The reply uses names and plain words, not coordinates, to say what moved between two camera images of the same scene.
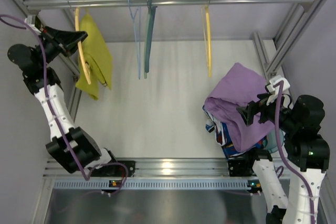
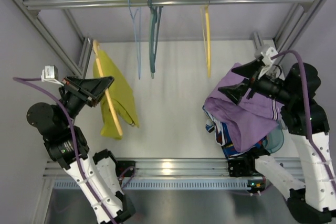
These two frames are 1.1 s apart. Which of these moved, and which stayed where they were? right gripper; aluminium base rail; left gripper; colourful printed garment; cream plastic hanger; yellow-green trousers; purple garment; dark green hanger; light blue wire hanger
Moved: yellow-green trousers; cream plastic hanger; left gripper; right gripper; dark green hanger
Stayed: purple garment; colourful printed garment; light blue wire hanger; aluminium base rail
